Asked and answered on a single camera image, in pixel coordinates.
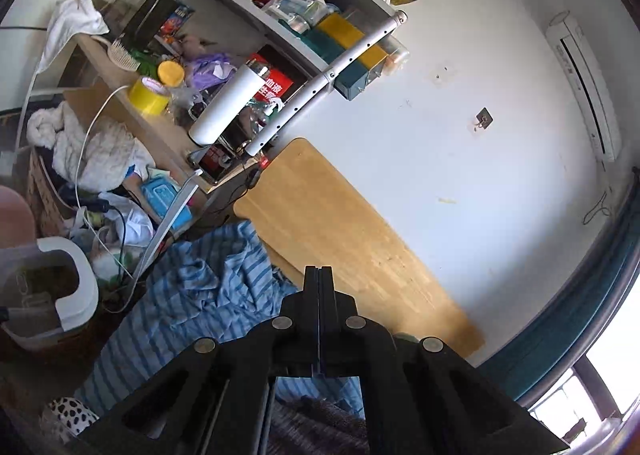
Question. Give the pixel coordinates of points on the purple speckled knit garment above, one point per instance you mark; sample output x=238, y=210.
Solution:
x=320, y=425

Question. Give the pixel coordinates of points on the white towel pile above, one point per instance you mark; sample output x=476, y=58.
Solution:
x=100, y=150

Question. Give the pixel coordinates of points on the grey perforated crutch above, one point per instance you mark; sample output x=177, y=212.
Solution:
x=320, y=85

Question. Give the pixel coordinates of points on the purple plastic bag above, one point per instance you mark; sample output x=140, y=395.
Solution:
x=210, y=67

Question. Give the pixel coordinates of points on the white air conditioner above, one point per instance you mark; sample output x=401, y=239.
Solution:
x=585, y=85

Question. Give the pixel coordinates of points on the white thermos bottle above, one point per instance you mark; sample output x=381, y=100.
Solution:
x=225, y=105

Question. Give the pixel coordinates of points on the blue striped blanket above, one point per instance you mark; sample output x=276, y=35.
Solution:
x=200, y=295

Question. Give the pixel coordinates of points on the white trash bin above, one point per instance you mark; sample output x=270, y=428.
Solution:
x=75, y=295

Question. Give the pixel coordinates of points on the white hanging cloth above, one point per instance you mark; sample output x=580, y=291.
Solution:
x=75, y=17

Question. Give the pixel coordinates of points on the teal box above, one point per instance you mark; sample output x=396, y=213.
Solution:
x=355, y=77

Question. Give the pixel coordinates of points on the window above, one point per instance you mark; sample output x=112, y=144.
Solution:
x=610, y=370

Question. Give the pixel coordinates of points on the yellow box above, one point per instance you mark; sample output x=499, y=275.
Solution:
x=340, y=30

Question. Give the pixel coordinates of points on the yellow tape roll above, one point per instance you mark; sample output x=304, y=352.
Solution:
x=147, y=97

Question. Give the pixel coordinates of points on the white green printed bag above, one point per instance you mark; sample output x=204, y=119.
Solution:
x=107, y=265

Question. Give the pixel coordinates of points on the red packet on shelf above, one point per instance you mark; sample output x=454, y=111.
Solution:
x=272, y=80

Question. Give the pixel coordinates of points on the metal wall hook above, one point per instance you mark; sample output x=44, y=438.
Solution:
x=482, y=117

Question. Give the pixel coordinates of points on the blue wet wipes pack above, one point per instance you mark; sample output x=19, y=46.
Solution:
x=165, y=202

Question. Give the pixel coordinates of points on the yellow lid jar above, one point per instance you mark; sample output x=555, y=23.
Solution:
x=171, y=72

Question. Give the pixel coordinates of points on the wooden headboard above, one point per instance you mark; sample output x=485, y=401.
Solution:
x=325, y=215

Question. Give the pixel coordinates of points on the teal curtain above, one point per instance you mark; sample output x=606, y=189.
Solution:
x=575, y=315

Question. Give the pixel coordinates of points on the black spotted white cloth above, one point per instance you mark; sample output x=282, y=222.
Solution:
x=72, y=417

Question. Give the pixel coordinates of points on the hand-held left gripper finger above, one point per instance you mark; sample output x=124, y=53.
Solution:
x=315, y=325
x=325, y=325

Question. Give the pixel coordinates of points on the white hair brush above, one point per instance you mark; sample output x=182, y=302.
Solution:
x=122, y=55

